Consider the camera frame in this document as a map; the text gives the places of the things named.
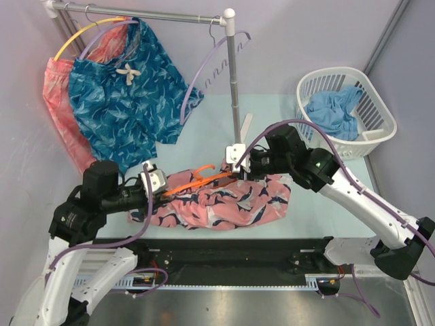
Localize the pink shark print shorts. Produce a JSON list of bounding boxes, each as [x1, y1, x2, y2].
[[127, 161, 293, 231]]

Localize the orange plastic hanger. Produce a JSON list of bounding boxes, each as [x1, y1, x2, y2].
[[161, 164, 237, 198]]

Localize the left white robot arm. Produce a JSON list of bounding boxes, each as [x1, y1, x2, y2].
[[10, 161, 156, 325]]

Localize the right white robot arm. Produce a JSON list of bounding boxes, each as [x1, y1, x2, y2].
[[235, 120, 434, 280]]

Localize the blue fish print shorts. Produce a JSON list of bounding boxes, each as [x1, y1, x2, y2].
[[69, 18, 204, 173]]

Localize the empty lilac plastic hanger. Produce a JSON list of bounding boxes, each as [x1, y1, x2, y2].
[[179, 15, 253, 125]]

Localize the coral pink tie-dye shorts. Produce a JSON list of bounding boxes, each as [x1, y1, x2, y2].
[[42, 24, 127, 173]]

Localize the lilac hanger with blue shorts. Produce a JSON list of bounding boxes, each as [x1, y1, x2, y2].
[[79, 20, 139, 60]]

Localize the yellow plastic hanger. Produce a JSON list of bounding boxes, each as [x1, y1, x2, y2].
[[45, 1, 124, 61]]

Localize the white clothes rack stand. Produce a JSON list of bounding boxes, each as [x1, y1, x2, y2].
[[40, 0, 254, 150]]

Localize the light blue garment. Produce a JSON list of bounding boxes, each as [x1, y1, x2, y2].
[[304, 86, 364, 141]]

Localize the white plastic laundry basket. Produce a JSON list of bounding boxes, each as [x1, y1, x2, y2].
[[295, 67, 397, 160]]

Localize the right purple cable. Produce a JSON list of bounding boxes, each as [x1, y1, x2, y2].
[[236, 119, 435, 319]]

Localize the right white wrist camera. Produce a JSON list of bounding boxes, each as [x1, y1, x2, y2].
[[225, 143, 250, 173]]

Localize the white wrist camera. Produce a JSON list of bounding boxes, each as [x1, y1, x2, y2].
[[225, 143, 250, 173], [139, 160, 169, 197]]

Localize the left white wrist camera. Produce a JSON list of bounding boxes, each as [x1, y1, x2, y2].
[[139, 160, 169, 197]]

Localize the white slotted cable duct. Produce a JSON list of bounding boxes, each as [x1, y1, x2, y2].
[[74, 273, 327, 291]]

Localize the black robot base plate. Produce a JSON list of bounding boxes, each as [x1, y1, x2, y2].
[[105, 237, 354, 286]]

